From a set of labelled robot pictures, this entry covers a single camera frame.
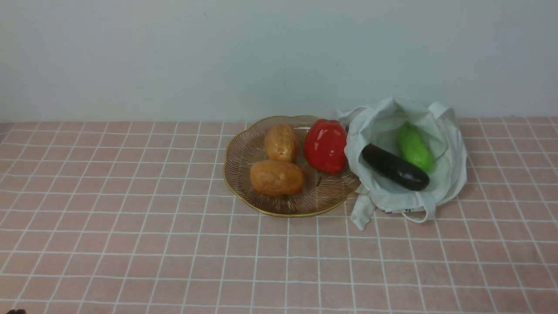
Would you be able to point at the red bell pepper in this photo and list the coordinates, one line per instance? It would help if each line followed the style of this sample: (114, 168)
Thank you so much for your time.
(324, 146)

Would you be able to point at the green cucumber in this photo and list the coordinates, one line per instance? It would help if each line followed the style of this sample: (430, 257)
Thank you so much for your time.
(413, 149)

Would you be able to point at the white cloth tote bag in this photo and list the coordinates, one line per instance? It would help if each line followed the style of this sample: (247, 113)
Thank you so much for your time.
(377, 124)

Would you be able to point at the pink checkered tablecloth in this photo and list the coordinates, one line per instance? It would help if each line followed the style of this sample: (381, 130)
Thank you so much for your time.
(135, 218)

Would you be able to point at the ribbed amber glass plate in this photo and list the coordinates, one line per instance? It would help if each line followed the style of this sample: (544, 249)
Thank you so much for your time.
(321, 192)

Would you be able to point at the brown potato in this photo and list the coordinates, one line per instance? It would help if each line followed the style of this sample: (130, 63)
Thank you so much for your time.
(274, 177)
(281, 143)

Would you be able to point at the upper brown potato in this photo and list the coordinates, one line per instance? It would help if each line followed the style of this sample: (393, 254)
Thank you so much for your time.
(281, 143)

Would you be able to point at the dark purple eggplant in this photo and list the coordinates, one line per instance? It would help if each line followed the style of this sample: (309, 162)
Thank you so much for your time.
(395, 168)

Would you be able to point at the lower brown potato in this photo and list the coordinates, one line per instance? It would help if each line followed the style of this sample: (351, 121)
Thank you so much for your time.
(274, 177)

